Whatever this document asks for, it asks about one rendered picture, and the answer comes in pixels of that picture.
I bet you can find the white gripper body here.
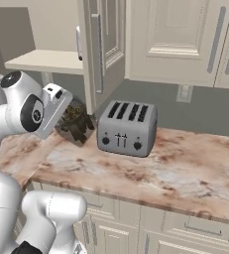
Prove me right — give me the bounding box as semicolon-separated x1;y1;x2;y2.
34;93;73;141

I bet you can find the cream open cabinet door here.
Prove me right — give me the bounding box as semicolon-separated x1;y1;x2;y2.
77;0;127;115

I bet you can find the cream base cabinet door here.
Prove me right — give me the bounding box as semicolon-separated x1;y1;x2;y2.
88;215;141;254
138;229;229;254
71;212;91;254

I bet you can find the silver four-slot toaster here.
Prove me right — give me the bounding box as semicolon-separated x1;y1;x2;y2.
96;99;159;159

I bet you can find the cream drawer front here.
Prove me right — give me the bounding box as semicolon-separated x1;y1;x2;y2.
139;203;229;246
31;182;142;222

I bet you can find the cream open wall cabinet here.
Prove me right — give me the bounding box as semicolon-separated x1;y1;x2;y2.
0;0;84;76

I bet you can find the short grey door handle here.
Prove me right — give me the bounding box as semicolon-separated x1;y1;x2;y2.
74;25;84;62

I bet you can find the grey base cabinet handle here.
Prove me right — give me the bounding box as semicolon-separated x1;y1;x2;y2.
90;219;98;248
81;219;89;246
144;233;152;254

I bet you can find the white wall socket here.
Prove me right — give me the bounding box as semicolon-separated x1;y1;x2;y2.
175;84;194;104

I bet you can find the grey drawer handle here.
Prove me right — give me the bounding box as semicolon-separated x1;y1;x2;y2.
183;221;224;237

